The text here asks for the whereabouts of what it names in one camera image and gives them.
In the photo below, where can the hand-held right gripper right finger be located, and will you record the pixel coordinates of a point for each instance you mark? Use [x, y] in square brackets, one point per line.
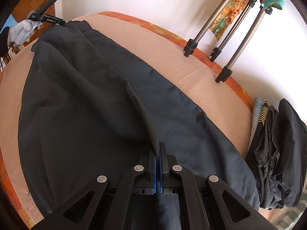
[162, 172]

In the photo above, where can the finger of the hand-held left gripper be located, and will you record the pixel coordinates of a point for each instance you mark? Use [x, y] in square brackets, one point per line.
[61, 22]

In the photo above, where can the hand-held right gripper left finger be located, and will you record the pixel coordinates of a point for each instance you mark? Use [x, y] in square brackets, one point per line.
[154, 172]

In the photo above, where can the dark pants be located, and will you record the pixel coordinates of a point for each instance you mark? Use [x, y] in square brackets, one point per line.
[96, 100]

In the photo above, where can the person's left hand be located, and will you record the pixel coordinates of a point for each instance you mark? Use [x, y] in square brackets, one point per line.
[21, 32]

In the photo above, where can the grey checked garment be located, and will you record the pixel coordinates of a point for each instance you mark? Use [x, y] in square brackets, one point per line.
[268, 163]

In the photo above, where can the orange floral mattress sheet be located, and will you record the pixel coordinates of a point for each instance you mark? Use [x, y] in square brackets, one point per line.
[168, 32]

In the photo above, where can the black yellow-striped garment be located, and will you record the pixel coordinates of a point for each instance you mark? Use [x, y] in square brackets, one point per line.
[260, 124]

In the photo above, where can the peach blanket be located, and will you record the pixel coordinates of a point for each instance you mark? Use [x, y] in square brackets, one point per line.
[179, 60]

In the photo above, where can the light blue cloth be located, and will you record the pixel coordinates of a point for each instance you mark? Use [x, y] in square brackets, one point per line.
[256, 107]

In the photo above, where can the green striped pillow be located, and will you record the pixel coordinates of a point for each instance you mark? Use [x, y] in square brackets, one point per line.
[291, 218]

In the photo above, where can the orange floral hanging cloth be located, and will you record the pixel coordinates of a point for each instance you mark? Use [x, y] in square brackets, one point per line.
[226, 19]

